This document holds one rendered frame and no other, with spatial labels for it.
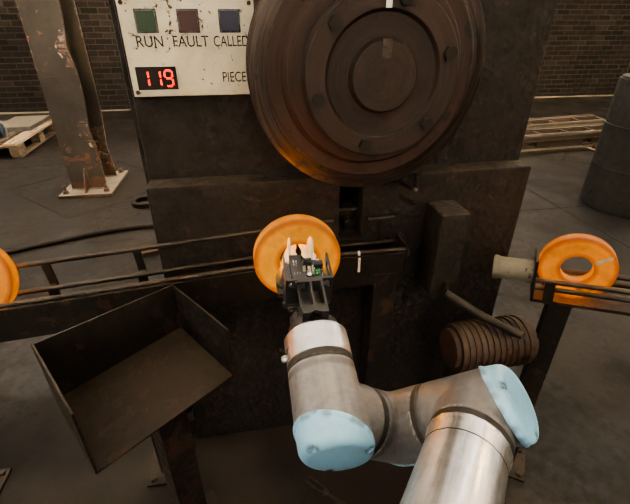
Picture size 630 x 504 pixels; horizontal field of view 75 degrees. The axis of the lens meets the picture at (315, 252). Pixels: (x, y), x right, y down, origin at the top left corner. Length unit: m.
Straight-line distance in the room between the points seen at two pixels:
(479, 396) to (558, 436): 1.19
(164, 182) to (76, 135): 2.66
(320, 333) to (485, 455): 0.23
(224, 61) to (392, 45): 0.37
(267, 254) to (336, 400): 0.32
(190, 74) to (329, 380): 0.70
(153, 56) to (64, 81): 2.64
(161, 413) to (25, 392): 1.16
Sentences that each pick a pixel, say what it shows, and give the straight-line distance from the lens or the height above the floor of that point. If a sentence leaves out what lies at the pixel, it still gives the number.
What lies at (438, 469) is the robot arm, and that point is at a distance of 0.44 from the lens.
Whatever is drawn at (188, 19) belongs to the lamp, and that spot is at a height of 1.20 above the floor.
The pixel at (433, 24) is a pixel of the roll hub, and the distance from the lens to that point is 0.82.
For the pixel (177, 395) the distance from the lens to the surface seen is 0.84.
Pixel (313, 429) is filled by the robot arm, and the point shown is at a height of 0.80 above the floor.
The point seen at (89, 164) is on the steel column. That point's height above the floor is 0.22.
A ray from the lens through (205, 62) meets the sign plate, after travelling 0.97.
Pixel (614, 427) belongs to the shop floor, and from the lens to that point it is 1.82.
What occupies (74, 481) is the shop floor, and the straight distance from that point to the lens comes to 1.58.
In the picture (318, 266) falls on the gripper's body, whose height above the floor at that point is 0.87.
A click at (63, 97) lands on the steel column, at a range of 3.63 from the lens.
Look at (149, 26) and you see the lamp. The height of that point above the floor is 1.19.
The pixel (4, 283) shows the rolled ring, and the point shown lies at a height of 0.69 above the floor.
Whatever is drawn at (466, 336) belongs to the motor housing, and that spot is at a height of 0.53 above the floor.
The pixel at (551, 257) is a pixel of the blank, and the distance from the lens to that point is 1.09.
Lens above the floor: 1.20
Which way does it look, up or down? 29 degrees down
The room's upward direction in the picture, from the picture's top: straight up
